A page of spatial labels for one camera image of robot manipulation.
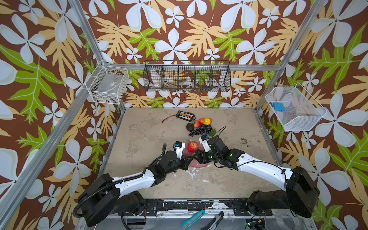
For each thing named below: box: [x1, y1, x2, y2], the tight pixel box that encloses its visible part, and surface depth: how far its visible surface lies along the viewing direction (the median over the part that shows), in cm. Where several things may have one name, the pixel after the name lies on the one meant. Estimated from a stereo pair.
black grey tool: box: [200, 210, 225, 230], surface depth 71 cm
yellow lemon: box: [203, 117, 211, 126], surface depth 107 cm
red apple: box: [187, 141, 198, 154], surface depth 92 cm
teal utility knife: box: [180, 209, 206, 230], surface depth 72 cm
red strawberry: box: [194, 120, 203, 128], surface depth 107 cm
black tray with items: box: [175, 110, 195, 123], surface depth 117 cm
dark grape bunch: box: [188, 124, 214, 137], surface depth 103 cm
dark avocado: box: [185, 122, 195, 132], surface depth 106 cm
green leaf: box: [208, 128, 217, 137], surface depth 104 cm
